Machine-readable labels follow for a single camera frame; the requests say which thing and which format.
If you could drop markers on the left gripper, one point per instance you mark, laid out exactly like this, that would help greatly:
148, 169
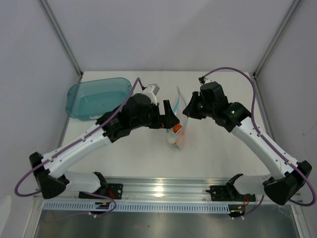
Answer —
170, 120

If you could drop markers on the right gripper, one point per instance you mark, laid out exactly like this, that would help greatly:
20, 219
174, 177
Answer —
191, 106

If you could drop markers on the clear zip top bag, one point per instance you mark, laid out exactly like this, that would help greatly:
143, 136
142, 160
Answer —
176, 135

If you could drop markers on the white toy egg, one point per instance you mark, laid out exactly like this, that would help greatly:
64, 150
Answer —
171, 139

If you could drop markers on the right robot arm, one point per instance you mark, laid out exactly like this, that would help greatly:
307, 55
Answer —
286, 174

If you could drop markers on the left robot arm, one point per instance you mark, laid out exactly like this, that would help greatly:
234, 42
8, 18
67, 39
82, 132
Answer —
52, 169

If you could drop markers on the teal plastic tub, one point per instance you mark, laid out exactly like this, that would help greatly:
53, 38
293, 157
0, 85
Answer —
90, 100

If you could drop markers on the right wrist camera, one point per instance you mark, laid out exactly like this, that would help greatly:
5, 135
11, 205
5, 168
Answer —
203, 80

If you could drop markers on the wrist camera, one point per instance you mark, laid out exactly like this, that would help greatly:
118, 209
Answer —
203, 80
151, 92

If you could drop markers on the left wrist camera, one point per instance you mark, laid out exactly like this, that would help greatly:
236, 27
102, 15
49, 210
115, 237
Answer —
151, 92

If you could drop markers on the aluminium mounting rail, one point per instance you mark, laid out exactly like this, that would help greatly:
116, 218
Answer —
134, 189

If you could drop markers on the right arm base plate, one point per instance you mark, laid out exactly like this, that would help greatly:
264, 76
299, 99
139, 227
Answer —
226, 193

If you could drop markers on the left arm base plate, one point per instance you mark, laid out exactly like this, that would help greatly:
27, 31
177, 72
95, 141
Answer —
113, 191

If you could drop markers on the right frame post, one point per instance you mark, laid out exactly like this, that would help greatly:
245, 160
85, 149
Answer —
278, 35

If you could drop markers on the frame post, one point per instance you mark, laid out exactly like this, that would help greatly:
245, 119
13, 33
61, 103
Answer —
278, 35
44, 4

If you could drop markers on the slotted cable duct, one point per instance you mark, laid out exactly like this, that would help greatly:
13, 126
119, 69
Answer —
93, 206

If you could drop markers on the left frame post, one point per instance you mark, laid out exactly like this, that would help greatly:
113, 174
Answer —
44, 4

